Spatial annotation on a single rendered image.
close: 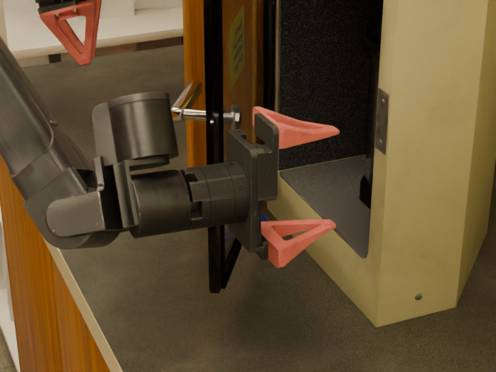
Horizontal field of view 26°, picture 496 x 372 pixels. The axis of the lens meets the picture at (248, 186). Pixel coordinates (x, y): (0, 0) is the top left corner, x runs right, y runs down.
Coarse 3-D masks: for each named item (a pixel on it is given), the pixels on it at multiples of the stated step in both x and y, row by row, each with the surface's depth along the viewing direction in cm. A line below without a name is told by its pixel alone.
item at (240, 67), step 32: (224, 0) 113; (256, 0) 130; (224, 32) 114; (256, 32) 132; (224, 64) 116; (256, 64) 134; (224, 96) 117; (256, 96) 136; (224, 128) 119; (224, 160) 120; (224, 224) 124
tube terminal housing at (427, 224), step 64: (384, 0) 111; (448, 0) 111; (384, 64) 113; (448, 64) 114; (448, 128) 118; (384, 192) 119; (448, 192) 122; (320, 256) 138; (384, 256) 122; (448, 256) 126; (384, 320) 127
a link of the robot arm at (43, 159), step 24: (0, 48) 101; (0, 72) 100; (0, 96) 99; (24, 96) 99; (0, 120) 99; (24, 120) 99; (48, 120) 100; (0, 144) 99; (24, 144) 98; (48, 144) 98; (72, 144) 101; (24, 168) 98; (48, 168) 97; (72, 168) 97; (24, 192) 98; (48, 192) 97; (72, 192) 96; (48, 240) 97; (72, 240) 96; (96, 240) 98
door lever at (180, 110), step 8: (192, 80) 124; (192, 88) 122; (200, 88) 124; (184, 96) 120; (192, 96) 121; (176, 104) 118; (184, 104) 118; (192, 104) 121; (176, 112) 117; (184, 112) 117; (192, 112) 117; (200, 112) 117; (176, 120) 118
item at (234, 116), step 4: (232, 104) 117; (224, 108) 117; (232, 108) 116; (236, 108) 116; (224, 112) 117; (228, 112) 117; (232, 112) 116; (236, 112) 116; (240, 112) 116; (224, 116) 116; (228, 116) 116; (232, 116) 116; (236, 116) 116; (240, 116) 116; (224, 120) 117; (228, 120) 116; (232, 120) 116; (236, 120) 116; (240, 120) 117; (224, 124) 118; (232, 124) 117; (236, 124) 117; (240, 124) 117; (232, 128) 117; (236, 128) 117
